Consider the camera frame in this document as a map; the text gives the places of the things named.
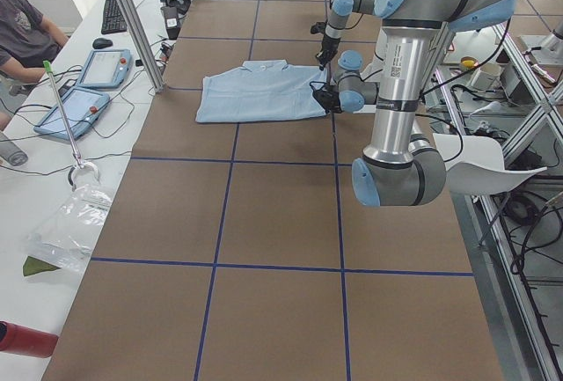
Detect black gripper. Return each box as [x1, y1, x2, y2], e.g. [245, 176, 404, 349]
[317, 34, 340, 70]
[320, 91, 342, 114]

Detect light blue button shirt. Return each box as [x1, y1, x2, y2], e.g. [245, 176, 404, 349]
[196, 60, 326, 123]

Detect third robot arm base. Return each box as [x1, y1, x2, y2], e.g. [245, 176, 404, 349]
[520, 22, 562, 84]

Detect orange green bowl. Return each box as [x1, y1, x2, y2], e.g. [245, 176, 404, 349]
[459, 56, 479, 72]

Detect white mug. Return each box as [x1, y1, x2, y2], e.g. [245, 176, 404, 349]
[469, 62, 502, 92]

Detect white curved plastic sheet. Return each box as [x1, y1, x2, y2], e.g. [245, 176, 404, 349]
[445, 136, 546, 195]

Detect black keyboard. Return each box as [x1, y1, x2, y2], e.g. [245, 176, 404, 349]
[100, 0, 127, 34]

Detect far teach pendant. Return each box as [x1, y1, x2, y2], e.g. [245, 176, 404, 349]
[77, 49, 132, 90]

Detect teach pendant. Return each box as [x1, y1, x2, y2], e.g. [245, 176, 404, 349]
[33, 87, 110, 141]
[77, 49, 132, 90]

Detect black computer mouse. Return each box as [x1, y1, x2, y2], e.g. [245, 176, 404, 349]
[92, 38, 113, 49]

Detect near teach pendant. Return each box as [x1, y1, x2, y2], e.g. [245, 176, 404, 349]
[33, 87, 110, 141]

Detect reacher grabber tool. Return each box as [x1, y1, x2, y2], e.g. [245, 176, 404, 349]
[43, 61, 100, 191]

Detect seated person grey shirt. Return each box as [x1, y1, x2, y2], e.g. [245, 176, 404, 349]
[1, 0, 69, 84]

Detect clear plastic bag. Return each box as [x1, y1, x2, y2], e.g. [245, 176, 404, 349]
[24, 185, 115, 275]

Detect green cloth piece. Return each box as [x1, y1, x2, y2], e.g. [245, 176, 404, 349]
[22, 256, 59, 277]

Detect red bottle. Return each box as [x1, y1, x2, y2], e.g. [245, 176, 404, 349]
[1, 321, 59, 358]

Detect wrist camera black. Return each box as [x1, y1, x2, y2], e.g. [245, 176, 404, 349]
[309, 81, 332, 104]
[310, 21, 326, 34]

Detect aluminium frame post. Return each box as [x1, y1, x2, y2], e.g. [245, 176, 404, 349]
[117, 0, 165, 93]

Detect aluminium rail frame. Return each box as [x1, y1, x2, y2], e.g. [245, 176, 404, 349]
[426, 16, 562, 380]

